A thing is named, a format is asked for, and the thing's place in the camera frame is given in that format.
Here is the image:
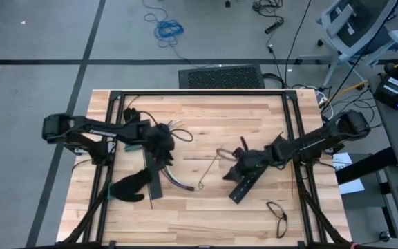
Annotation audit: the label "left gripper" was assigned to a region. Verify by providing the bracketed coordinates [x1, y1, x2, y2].
[146, 122, 176, 172]

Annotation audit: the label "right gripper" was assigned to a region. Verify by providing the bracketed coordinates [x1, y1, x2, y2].
[222, 136, 273, 183]

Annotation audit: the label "multicolour wire bundle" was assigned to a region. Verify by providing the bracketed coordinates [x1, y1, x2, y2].
[160, 118, 196, 192]

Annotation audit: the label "black duct cover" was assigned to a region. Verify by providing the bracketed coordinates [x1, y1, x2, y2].
[142, 148, 164, 201]

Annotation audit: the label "black work glove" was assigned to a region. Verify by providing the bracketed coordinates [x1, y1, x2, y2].
[122, 106, 144, 153]
[108, 167, 153, 203]

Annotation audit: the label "black-framed eyeglasses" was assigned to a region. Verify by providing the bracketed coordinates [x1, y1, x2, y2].
[265, 201, 289, 239]

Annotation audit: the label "black perforated computer case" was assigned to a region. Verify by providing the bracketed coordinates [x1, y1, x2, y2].
[177, 64, 267, 90]

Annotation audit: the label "black clamp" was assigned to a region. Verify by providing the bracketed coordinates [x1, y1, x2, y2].
[323, 143, 345, 156]

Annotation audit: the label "white paper sheet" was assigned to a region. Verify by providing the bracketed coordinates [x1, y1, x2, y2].
[331, 151, 366, 196]

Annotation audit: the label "black desk crossbar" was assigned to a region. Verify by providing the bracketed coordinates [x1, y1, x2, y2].
[335, 147, 398, 186]

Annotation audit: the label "grey mesh office chair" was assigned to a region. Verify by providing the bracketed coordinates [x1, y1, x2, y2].
[297, 0, 398, 89]

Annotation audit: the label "black device blue light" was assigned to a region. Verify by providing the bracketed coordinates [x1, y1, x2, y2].
[372, 73, 398, 111]

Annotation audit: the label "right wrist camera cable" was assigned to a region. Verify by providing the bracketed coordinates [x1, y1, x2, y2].
[215, 147, 238, 163]

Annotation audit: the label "black slotted cable duct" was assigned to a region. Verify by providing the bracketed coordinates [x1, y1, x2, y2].
[228, 133, 289, 205]

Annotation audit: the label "black aluminium table frame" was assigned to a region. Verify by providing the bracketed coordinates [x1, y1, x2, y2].
[56, 88, 359, 249]

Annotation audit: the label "yellow cable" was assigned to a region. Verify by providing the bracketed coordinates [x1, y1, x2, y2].
[328, 80, 371, 103]

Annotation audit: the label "blue cable coil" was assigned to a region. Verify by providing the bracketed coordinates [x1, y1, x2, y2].
[141, 0, 186, 49]

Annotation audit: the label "black power strip cable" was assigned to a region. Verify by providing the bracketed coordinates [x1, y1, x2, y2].
[252, 0, 286, 35]

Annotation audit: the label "black floor cable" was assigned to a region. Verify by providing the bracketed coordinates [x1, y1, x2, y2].
[284, 0, 313, 81]

